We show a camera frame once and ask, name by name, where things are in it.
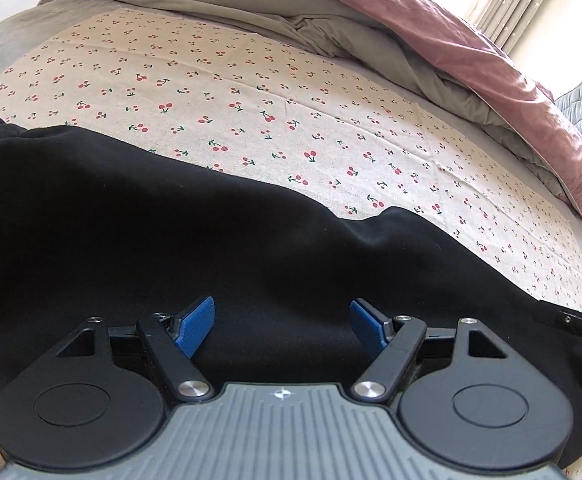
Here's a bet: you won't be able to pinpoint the pink and grey duvet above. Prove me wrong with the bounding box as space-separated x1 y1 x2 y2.
38 0 582 229

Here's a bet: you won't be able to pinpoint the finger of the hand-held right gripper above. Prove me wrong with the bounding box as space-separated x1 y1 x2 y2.
531 299 582 350

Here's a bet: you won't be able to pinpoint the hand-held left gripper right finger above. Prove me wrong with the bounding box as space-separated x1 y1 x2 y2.
349 299 513 404

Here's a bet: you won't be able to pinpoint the black pants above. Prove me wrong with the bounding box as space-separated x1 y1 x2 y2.
0 116 582 472

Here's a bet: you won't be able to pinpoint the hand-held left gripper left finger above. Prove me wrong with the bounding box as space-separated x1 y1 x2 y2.
53 296 216 402

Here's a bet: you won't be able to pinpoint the cherry print cloth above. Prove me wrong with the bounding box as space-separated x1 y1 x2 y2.
0 2 582 480

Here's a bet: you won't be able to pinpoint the grey patterned curtain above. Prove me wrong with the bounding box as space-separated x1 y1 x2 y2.
470 0 568 57

